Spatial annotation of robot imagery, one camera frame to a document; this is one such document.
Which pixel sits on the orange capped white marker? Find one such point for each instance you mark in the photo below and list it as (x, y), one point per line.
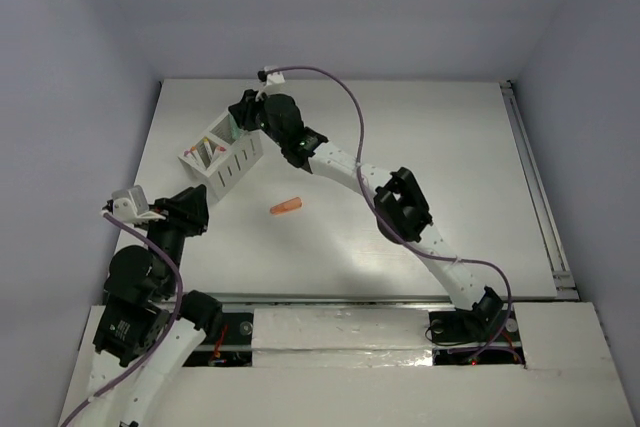
(195, 153)

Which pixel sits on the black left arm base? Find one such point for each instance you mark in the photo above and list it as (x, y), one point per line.
(230, 347)

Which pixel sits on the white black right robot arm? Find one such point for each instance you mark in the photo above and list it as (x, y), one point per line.
(401, 210)

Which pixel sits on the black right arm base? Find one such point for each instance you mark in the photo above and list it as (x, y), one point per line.
(456, 342)

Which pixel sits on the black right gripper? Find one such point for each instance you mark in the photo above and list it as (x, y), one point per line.
(245, 108)

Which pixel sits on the yellow capped white marker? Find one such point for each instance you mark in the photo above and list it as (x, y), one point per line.
(209, 150)

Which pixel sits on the white slotted organizer box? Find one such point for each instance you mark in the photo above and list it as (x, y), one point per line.
(221, 156)

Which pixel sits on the pink capped white marker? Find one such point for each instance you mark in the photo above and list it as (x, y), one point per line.
(190, 156)

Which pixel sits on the orange translucent correction tape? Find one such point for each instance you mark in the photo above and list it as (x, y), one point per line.
(286, 206)

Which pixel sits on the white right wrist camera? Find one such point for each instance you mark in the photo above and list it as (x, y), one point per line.
(271, 77)

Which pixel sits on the aluminium rail front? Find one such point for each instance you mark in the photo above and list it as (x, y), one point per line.
(273, 299)

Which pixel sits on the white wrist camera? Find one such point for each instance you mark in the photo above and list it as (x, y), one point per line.
(131, 206)
(271, 77)

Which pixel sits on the green translucent correction tape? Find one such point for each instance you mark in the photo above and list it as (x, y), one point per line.
(236, 131)

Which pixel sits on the aluminium rail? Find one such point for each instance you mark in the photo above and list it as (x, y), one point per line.
(273, 299)
(563, 279)

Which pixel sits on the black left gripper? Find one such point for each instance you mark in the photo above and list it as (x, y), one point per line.
(181, 214)

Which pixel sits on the aluminium rail right side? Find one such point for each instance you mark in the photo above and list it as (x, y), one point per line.
(563, 279)

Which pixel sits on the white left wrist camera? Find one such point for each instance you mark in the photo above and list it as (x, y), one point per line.
(131, 206)

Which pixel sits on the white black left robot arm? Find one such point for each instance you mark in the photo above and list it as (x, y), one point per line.
(150, 324)

